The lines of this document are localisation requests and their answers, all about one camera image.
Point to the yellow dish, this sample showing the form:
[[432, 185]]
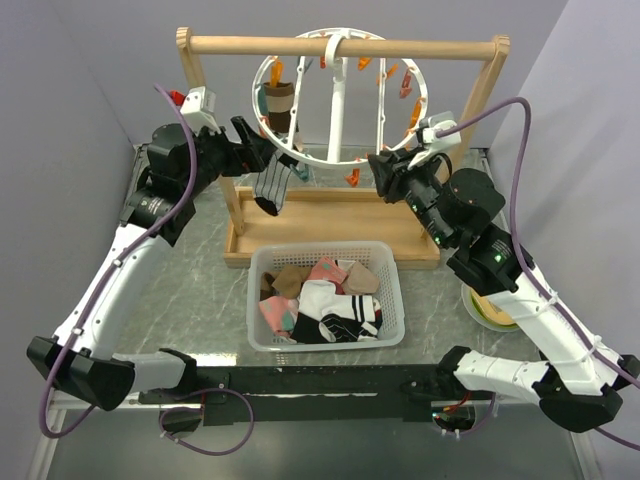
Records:
[[486, 313]]

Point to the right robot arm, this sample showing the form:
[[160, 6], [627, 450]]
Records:
[[577, 382]]

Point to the white black sock in basket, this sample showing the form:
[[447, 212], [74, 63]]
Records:
[[326, 317]]

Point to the white round clip hanger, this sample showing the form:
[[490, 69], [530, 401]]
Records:
[[339, 67]]

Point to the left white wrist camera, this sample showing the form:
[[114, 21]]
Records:
[[197, 108]]

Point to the aluminium rail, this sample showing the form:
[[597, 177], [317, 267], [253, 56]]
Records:
[[106, 385]]

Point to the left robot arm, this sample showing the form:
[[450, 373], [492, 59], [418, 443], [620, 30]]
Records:
[[154, 217]]

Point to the black white striped sock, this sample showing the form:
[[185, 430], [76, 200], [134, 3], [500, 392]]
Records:
[[270, 186]]

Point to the wooden hanger stand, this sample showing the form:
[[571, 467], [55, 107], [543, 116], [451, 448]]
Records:
[[335, 214]]

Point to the teal right clothes peg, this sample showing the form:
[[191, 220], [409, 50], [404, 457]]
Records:
[[301, 172]]

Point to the beige folded sock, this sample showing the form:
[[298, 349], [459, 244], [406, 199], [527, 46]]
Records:
[[360, 281]]

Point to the white plastic laundry basket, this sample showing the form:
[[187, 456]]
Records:
[[375, 255]]

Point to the tan brown sock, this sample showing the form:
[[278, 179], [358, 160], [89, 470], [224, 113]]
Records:
[[287, 282]]

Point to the cream brown ribbed sock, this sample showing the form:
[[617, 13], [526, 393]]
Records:
[[279, 103]]

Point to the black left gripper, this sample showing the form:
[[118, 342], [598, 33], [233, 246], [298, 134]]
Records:
[[252, 155]]

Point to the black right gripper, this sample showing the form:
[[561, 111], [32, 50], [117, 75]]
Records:
[[391, 172]]

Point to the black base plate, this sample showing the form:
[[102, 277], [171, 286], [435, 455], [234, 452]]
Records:
[[314, 393]]

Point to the teal clothes peg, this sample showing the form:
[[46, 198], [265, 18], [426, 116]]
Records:
[[301, 172], [262, 102]]

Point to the pink sock left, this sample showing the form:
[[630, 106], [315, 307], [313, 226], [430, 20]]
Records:
[[280, 314]]

